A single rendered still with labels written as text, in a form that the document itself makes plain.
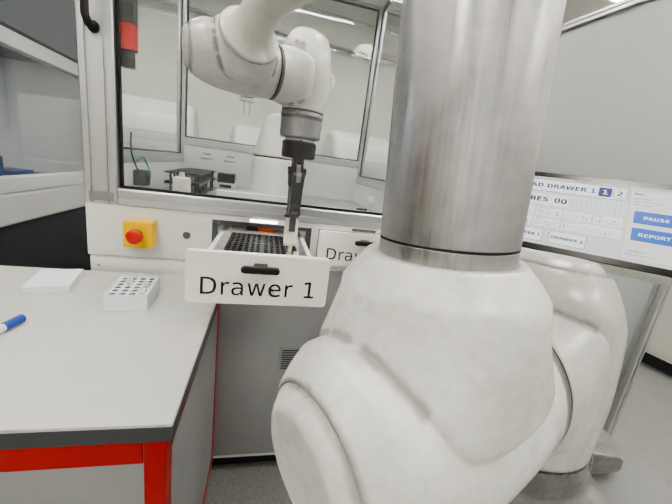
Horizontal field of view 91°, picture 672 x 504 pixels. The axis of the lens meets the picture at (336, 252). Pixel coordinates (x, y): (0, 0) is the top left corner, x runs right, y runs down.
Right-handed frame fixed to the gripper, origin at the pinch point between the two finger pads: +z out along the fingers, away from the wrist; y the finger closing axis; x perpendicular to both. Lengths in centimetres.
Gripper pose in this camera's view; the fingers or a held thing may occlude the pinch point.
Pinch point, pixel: (290, 230)
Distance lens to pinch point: 78.6
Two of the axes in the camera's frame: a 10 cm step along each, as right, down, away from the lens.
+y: -2.0, -2.7, 9.4
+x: -9.7, -0.7, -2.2
